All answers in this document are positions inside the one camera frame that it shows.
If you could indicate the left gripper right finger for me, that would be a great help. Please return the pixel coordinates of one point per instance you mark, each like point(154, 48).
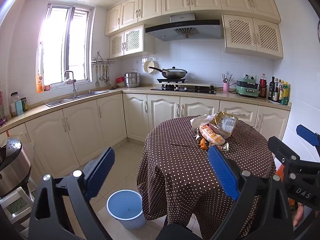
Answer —
point(273, 218)

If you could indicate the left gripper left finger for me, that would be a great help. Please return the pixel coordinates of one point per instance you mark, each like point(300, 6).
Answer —
point(49, 218)

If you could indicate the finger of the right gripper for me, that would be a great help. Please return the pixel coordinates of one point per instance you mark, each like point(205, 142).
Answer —
point(295, 169)
point(308, 135)

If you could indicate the orange snack bag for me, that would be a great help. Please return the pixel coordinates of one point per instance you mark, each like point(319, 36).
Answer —
point(212, 137)

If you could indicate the small orange wrapper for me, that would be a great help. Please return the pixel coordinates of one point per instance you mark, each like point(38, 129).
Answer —
point(204, 144)

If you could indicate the white paper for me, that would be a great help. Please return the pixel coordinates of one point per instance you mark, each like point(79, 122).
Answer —
point(198, 121)

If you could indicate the blue plastic trash bin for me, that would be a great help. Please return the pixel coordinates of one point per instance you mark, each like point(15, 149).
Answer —
point(126, 207)

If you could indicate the steel kitchen sink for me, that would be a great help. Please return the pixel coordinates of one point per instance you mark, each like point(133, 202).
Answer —
point(71, 98)

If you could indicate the kitchen window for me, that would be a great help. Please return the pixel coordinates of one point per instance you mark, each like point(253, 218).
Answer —
point(64, 44)

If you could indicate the person's right hand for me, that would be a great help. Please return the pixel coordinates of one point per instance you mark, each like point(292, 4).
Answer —
point(299, 215)

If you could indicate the white green side cabinet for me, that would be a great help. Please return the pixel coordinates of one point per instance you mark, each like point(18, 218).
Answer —
point(17, 205)

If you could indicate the green yellow oil bottle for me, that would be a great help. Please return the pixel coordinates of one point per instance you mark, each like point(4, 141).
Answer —
point(285, 93)

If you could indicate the steel rice cooker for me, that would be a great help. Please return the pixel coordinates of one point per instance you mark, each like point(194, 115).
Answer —
point(15, 167)

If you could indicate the dark sauce bottle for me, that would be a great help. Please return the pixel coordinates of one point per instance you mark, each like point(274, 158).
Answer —
point(271, 89)

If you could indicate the cream lower cabinets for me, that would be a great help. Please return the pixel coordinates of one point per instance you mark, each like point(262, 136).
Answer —
point(72, 133)

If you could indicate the cream cabinets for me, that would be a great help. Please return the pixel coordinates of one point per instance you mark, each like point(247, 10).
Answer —
point(72, 133)
point(249, 27)

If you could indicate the green electric grill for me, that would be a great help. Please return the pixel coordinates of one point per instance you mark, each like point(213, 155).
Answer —
point(247, 86)

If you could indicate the pink utensil holder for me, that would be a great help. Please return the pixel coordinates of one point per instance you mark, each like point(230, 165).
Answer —
point(226, 87)

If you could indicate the brown polka dot tablecloth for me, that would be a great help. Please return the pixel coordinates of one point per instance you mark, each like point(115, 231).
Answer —
point(175, 178)

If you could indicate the teal box on counter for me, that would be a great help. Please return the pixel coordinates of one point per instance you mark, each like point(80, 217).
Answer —
point(19, 107)

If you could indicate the chrome sink faucet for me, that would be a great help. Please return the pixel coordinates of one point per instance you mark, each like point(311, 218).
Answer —
point(71, 80)

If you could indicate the clear jar on counter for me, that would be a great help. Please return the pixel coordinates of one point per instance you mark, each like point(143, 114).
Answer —
point(13, 98)

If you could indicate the cream upper cabinets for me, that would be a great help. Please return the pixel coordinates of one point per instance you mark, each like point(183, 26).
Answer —
point(249, 27)

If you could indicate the black gas stove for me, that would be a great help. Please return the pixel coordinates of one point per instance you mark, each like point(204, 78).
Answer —
point(181, 85)

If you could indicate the black wok with lid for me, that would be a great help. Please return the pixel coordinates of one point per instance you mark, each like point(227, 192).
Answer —
point(172, 73)

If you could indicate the red bowl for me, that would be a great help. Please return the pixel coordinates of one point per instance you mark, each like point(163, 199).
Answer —
point(120, 79)

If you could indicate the steel steamer pot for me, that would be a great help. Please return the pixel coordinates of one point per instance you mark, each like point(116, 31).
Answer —
point(132, 79)

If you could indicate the utensil hanging rack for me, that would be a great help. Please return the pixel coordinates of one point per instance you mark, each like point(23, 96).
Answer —
point(102, 69)

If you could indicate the range hood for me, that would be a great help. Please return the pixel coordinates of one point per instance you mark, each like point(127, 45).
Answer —
point(184, 27)

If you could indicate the round trivet on wall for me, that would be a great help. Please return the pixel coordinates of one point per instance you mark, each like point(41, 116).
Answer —
point(148, 66)

